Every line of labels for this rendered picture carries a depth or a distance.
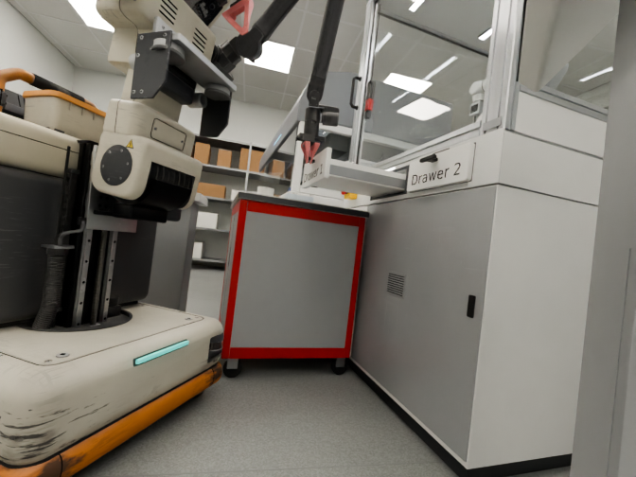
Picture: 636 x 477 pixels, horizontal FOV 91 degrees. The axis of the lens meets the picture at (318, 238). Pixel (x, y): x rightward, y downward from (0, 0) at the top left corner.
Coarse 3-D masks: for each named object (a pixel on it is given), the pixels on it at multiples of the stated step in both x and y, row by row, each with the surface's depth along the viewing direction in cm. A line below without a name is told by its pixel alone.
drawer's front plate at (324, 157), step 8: (320, 152) 115; (328, 152) 108; (320, 160) 114; (328, 160) 108; (304, 168) 135; (312, 168) 122; (320, 168) 113; (328, 168) 108; (304, 176) 133; (320, 176) 112; (304, 184) 132; (312, 184) 122
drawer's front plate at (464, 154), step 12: (468, 144) 89; (444, 156) 98; (456, 156) 93; (468, 156) 88; (420, 168) 109; (432, 168) 103; (444, 168) 97; (456, 168) 92; (468, 168) 88; (408, 180) 115; (420, 180) 108; (432, 180) 102; (444, 180) 97; (456, 180) 91; (468, 180) 89
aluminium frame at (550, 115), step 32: (512, 0) 83; (512, 32) 81; (512, 64) 80; (512, 96) 81; (544, 96) 84; (352, 128) 177; (480, 128) 88; (512, 128) 81; (544, 128) 85; (576, 128) 89; (352, 160) 172; (384, 160) 137
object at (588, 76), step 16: (608, 32) 94; (592, 48) 92; (608, 48) 95; (576, 64) 90; (592, 64) 93; (608, 64) 95; (560, 80) 89; (576, 80) 91; (592, 80) 93; (608, 80) 95; (576, 96) 91; (592, 96) 93; (608, 96) 95
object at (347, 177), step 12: (336, 168) 111; (348, 168) 112; (360, 168) 114; (372, 168) 116; (336, 180) 117; (348, 180) 114; (360, 180) 114; (372, 180) 115; (384, 180) 117; (396, 180) 119; (348, 192) 140; (360, 192) 137; (372, 192) 133; (384, 192) 130; (396, 192) 127
